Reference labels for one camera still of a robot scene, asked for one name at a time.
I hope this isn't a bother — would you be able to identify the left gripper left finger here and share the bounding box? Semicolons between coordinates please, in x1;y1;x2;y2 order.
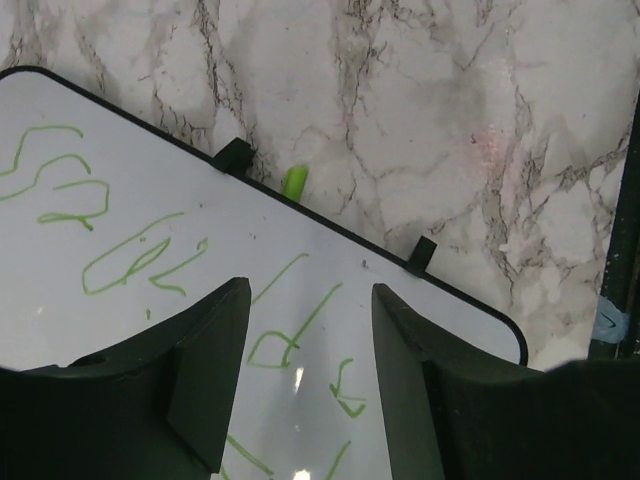
1;277;251;479

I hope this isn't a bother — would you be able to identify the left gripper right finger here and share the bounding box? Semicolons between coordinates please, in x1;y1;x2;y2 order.
371;284;639;479

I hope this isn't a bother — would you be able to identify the white whiteboard black frame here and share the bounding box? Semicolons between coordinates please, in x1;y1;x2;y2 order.
1;67;528;479

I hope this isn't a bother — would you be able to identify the green marker cap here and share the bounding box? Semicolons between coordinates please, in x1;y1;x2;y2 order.
281;166;308;202

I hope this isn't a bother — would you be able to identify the blue tape piece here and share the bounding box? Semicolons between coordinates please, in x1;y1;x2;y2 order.
592;296;629;344

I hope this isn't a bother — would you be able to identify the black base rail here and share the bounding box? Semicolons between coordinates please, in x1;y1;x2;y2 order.
588;112;639;359

